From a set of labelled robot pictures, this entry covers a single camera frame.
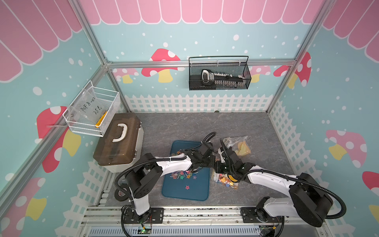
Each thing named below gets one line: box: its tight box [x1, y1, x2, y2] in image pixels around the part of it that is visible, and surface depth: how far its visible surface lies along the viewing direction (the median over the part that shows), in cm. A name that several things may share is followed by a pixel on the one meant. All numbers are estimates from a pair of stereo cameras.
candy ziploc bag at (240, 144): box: [223, 135, 252, 157], surface depth 101 cm
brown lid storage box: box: [92, 112, 145, 174], surface depth 87 cm
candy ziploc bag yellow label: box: [209, 167, 239, 190], surface depth 85 cm
